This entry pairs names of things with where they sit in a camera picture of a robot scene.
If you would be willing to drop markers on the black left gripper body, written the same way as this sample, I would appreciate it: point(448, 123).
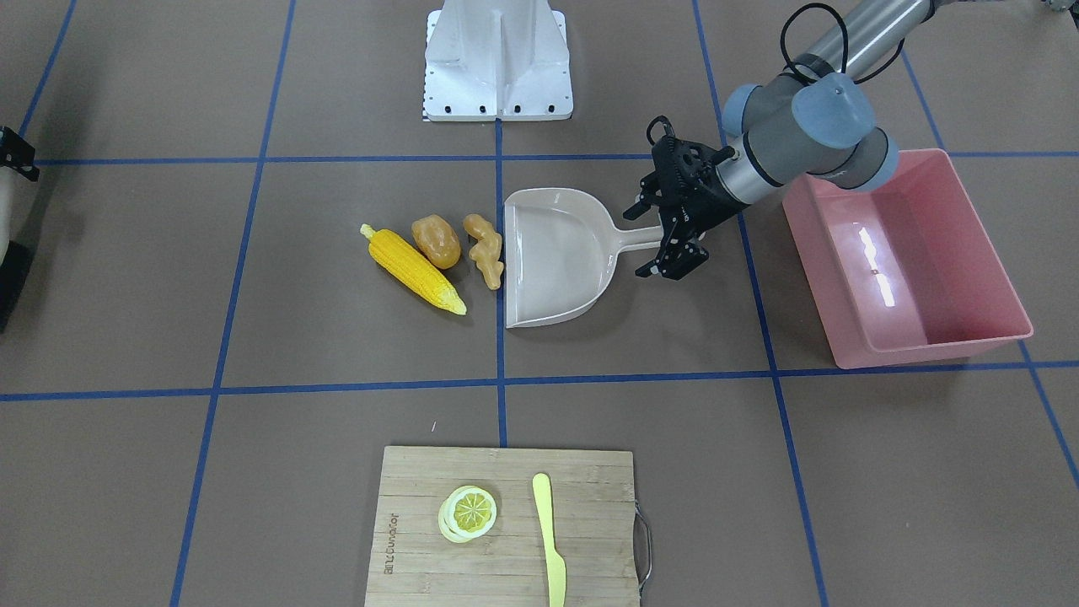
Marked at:
point(696, 202)

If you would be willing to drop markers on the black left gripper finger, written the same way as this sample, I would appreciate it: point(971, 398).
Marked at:
point(650, 196)
point(679, 253)

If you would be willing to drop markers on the beige plastic dustpan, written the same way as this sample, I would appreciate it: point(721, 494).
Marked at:
point(561, 249)

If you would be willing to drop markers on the tan toy ginger root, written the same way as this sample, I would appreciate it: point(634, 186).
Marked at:
point(486, 253)

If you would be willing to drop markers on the brown toy potato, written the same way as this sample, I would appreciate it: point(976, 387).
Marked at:
point(437, 241)

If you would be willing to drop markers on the yellow toy corn cob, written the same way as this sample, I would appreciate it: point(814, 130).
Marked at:
point(412, 269)

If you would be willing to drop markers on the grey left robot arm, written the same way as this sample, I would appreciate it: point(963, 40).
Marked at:
point(813, 119)

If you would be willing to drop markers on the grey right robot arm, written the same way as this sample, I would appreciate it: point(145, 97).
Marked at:
point(17, 158)

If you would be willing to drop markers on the pink plastic bin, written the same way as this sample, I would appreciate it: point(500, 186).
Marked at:
point(905, 273)

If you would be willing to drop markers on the yellow lemon slices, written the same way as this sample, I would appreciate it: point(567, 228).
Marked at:
point(467, 514)

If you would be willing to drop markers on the yellow plastic knife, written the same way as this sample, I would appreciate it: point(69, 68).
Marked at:
point(555, 566)

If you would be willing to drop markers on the bamboo cutting board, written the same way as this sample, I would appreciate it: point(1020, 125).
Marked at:
point(593, 519)

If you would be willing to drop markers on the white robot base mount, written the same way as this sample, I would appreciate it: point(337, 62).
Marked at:
point(497, 61)

